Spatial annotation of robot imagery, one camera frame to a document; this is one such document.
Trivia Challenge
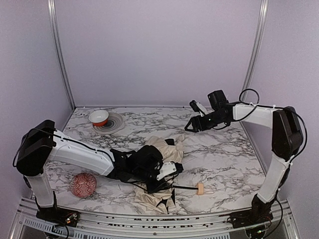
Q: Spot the orange white bowl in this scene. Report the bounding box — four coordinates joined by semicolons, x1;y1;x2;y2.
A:
89;110;109;126

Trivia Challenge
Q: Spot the beige folding umbrella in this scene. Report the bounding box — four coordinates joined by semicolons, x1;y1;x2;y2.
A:
133;134;212;215

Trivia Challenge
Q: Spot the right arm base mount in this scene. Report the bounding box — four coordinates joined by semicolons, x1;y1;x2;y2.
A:
227;210;273;229

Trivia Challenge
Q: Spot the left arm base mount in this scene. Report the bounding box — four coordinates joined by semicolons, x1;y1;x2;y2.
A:
36;208;80;227

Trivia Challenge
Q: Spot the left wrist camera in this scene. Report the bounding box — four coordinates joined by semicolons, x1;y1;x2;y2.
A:
157;161;183;181

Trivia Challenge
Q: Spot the grey ringed silicone mat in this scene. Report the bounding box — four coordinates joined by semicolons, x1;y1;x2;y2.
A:
93;113;125;135

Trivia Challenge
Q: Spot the front aluminium rail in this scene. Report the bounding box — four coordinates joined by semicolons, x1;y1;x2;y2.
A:
8;198;300;239

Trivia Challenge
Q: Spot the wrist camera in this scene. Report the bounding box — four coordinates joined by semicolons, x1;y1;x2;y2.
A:
189;100;208;117
157;161;183;181

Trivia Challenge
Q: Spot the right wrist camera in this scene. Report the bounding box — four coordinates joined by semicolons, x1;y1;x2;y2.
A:
189;100;208;117

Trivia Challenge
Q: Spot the aluminium frame post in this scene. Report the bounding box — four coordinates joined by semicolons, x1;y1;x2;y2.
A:
47;0;76;111
242;0;269;90

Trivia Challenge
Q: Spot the left aluminium frame post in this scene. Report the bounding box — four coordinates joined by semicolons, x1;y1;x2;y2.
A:
47;0;76;111

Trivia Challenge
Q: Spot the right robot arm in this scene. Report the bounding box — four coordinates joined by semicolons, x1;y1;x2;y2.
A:
184;90;308;221

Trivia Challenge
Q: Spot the right aluminium frame post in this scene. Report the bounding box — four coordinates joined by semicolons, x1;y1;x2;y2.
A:
242;0;269;90

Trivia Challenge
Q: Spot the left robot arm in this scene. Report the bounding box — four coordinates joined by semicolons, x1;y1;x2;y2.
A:
12;119;179;216

